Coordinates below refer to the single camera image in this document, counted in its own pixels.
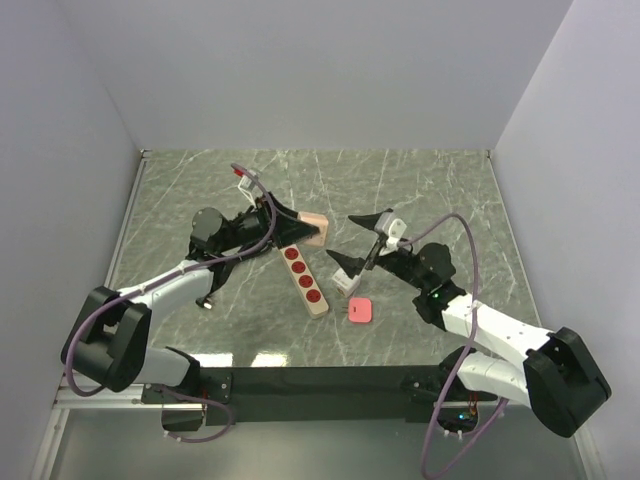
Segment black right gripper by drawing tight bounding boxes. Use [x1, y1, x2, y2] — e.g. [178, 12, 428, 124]
[327, 209, 429, 292]

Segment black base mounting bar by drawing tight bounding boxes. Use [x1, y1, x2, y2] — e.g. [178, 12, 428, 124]
[142, 367, 501, 427]

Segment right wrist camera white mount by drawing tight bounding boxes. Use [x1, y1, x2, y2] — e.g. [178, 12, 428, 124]
[374, 211, 407, 252]

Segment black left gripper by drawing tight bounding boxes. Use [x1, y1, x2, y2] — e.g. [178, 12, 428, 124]
[219, 192, 320, 253]

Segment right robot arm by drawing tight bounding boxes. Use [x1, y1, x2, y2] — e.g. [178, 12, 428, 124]
[328, 209, 612, 438]

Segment aluminium frame rail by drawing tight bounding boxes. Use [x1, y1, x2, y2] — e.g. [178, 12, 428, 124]
[53, 384, 151, 409]

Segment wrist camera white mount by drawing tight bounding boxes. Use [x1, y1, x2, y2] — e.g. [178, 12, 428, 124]
[232, 164, 261, 204]
[374, 211, 407, 252]

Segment beige power strip red sockets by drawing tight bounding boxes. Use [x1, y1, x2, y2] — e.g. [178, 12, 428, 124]
[279, 245, 329, 319]

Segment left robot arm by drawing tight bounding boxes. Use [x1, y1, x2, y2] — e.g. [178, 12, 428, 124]
[61, 195, 321, 392]

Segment white cube socket adapter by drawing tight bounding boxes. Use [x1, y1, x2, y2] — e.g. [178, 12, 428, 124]
[331, 268, 361, 298]

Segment pink flat plug adapter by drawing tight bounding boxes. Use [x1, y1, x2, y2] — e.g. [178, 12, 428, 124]
[343, 297, 373, 324]

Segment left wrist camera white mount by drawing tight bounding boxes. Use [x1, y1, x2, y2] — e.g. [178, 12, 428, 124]
[232, 164, 261, 204]

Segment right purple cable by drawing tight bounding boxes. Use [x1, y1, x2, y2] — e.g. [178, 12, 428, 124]
[399, 213, 511, 479]

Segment pink cube socket adapter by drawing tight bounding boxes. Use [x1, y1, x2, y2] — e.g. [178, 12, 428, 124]
[298, 210, 330, 249]

